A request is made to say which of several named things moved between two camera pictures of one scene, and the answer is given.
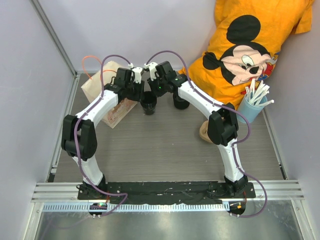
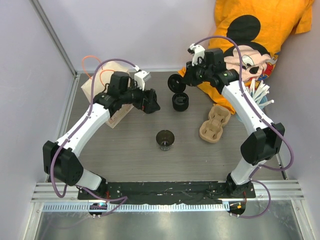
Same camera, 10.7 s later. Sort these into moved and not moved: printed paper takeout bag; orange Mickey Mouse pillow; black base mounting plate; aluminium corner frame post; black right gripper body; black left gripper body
Moved: black left gripper body; black right gripper body
Not moved: black base mounting plate; aluminium corner frame post; printed paper takeout bag; orange Mickey Mouse pillow
